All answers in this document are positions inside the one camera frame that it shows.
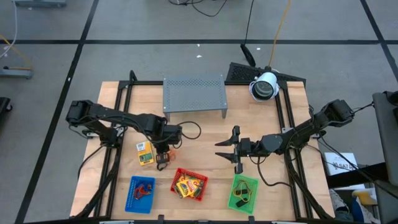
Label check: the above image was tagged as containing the black hanging cable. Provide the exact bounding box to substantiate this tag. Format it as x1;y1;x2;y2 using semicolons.
240;0;257;68

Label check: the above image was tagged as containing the red plastic basket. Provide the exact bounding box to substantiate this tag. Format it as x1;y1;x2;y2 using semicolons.
170;167;209;202

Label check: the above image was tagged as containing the black table frame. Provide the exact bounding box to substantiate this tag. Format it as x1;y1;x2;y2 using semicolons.
74;70;336;220

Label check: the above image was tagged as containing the black mesh panel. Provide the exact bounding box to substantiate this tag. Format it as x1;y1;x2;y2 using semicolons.
224;62;307;91

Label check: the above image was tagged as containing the white cardboard box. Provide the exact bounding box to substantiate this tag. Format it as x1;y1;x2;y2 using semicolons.
323;152;359;177

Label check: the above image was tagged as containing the yellow hanging cable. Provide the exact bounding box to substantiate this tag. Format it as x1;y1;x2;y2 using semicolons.
268;0;292;68

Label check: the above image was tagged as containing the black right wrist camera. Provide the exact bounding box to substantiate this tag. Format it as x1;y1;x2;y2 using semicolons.
239;138;253;153

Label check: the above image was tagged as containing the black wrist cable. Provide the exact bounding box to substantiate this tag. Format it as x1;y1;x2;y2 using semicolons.
177;121;202;149
248;154;292;188

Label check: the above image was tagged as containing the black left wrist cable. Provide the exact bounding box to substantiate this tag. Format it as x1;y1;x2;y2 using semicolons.
177;121;202;149

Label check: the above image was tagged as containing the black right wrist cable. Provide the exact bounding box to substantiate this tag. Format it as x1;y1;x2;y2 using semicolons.
248;154;292;188

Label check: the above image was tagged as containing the yellow orange crayon box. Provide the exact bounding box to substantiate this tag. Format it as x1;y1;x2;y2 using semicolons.
180;174;200;183

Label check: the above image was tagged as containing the blue plastic basket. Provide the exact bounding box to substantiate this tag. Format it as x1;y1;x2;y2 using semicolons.
124;175;156;215

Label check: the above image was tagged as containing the grey cabinet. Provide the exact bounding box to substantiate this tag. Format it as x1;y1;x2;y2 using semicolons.
372;91;398;187

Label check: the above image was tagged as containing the grey floor object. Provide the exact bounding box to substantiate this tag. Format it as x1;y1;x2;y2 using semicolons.
14;0;68;8

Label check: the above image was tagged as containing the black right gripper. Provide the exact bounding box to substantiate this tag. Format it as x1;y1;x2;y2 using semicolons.
214;126;262;175

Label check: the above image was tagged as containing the small yellow green crayon box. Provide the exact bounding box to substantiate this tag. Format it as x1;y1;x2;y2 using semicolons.
135;141;155;167

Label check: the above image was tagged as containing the grey floor base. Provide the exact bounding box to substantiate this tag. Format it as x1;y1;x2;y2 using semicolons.
0;66;34;80

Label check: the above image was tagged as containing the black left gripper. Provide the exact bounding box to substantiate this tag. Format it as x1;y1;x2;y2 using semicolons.
154;123;183;164

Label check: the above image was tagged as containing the person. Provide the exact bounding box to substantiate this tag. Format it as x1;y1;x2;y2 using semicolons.
328;188;379;224

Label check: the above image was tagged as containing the black floor object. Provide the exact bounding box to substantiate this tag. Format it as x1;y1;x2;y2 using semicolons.
0;96;13;113

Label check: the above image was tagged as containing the black desk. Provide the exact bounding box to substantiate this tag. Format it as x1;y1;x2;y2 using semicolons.
326;161;398;224

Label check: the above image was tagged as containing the yellow container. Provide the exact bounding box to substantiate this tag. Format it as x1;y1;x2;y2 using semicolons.
351;189;377;207

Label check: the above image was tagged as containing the grey perforated metal shelf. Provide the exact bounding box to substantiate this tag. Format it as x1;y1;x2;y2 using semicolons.
162;73;229;123

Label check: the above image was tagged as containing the green plastic basket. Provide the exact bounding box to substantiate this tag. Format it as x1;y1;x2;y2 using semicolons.
227;174;260;215

